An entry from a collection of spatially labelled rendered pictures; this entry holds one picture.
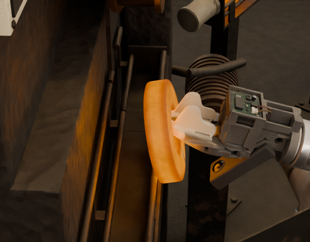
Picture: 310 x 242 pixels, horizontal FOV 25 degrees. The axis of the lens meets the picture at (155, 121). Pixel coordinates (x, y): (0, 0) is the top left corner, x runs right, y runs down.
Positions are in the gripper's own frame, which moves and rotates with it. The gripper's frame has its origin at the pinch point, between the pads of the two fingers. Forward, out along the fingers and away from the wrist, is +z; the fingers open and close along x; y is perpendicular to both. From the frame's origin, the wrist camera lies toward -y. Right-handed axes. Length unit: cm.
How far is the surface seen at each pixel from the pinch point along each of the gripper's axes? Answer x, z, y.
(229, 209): -63, -36, -70
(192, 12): -53, -7, -7
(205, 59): -59, -14, -22
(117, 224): 9.3, 2.8, -14.1
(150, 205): 10.6, -0.8, -7.5
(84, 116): 9.3, 11.7, 4.5
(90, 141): 5.3, 9.8, -2.7
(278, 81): -135, -57, -67
